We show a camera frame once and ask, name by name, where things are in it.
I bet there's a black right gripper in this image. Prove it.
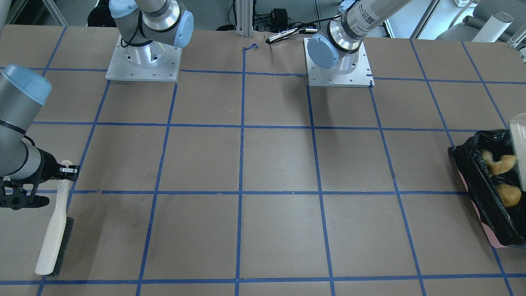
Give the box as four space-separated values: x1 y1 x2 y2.
25 150 80 185

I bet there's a beige hand brush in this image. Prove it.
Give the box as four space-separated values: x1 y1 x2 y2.
35 160 74 277

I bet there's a twisted bread piece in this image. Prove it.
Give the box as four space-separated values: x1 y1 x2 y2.
481 150 518 176

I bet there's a brown potato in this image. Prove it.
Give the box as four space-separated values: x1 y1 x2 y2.
495 184 522 208

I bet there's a beige plastic dustpan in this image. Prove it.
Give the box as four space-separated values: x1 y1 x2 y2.
509 113 526 191

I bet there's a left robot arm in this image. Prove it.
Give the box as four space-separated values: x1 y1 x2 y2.
306 0 410 69

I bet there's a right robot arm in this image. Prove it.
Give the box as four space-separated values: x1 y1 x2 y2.
0 0 195 187

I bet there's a bin with black bag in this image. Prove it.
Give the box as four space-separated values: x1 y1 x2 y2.
448 129 525 248

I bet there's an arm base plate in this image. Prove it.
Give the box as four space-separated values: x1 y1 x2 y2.
106 36 182 83
304 38 375 88

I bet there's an aluminium frame post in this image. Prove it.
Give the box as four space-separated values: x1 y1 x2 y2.
234 0 254 38

